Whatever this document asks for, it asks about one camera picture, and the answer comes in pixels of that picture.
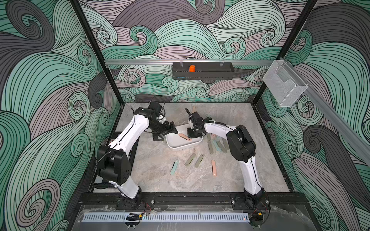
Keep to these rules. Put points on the clear plastic wall bin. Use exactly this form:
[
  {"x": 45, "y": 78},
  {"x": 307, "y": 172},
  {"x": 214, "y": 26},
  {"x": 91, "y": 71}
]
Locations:
[{"x": 284, "y": 83}]

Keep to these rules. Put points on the aluminium rail right wall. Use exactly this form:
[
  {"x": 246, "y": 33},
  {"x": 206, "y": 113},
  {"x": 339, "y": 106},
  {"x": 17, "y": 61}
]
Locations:
[{"x": 359, "y": 145}]

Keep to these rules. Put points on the orange cube on shelf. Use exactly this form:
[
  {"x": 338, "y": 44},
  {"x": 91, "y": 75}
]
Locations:
[{"x": 192, "y": 68}]

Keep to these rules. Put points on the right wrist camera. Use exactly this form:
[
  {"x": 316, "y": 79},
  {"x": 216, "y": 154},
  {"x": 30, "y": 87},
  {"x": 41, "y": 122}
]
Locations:
[{"x": 194, "y": 119}]

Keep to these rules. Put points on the pink short knife in box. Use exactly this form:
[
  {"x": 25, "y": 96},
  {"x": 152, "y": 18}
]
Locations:
[{"x": 184, "y": 137}]

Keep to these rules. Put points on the mint knife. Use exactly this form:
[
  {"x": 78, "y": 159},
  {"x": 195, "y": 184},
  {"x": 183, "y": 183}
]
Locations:
[
  {"x": 174, "y": 167},
  {"x": 216, "y": 145}
]

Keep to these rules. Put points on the white storage box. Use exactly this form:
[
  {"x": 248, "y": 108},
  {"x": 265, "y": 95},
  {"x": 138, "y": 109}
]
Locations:
[{"x": 176, "y": 143}]

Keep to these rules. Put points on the white slotted cable duct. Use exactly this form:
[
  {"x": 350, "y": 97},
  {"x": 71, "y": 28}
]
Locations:
[{"x": 169, "y": 217}]

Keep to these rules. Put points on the aluminium rail wall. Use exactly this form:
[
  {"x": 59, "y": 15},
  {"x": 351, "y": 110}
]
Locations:
[
  {"x": 359, "y": 145},
  {"x": 170, "y": 61}
]

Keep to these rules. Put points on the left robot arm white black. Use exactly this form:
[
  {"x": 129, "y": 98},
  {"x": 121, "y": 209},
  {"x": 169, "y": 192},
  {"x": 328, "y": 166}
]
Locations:
[{"x": 113, "y": 163}]

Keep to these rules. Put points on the aluminium rail back wall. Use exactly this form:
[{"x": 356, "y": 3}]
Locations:
[{"x": 170, "y": 61}]

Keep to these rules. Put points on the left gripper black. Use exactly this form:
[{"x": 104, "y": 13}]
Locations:
[{"x": 165, "y": 131}]

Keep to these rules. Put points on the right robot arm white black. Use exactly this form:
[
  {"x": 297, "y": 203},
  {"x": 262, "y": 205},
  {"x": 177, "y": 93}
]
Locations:
[{"x": 242, "y": 147}]

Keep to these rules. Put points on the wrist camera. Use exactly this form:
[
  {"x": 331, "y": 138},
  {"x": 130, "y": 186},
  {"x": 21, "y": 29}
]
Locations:
[
  {"x": 194, "y": 119},
  {"x": 159, "y": 111}
]

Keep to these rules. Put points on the black wall shelf tray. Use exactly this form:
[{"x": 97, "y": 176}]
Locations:
[{"x": 206, "y": 72}]

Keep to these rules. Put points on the olive knife row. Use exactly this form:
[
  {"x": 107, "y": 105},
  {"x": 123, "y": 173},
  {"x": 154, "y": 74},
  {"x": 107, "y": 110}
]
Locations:
[
  {"x": 223, "y": 149},
  {"x": 210, "y": 146}
]

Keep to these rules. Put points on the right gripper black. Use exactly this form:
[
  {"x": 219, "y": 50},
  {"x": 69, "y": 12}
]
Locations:
[{"x": 192, "y": 134}]

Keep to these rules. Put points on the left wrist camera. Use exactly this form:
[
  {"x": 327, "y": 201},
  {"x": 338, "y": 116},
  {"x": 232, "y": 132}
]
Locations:
[{"x": 159, "y": 111}]

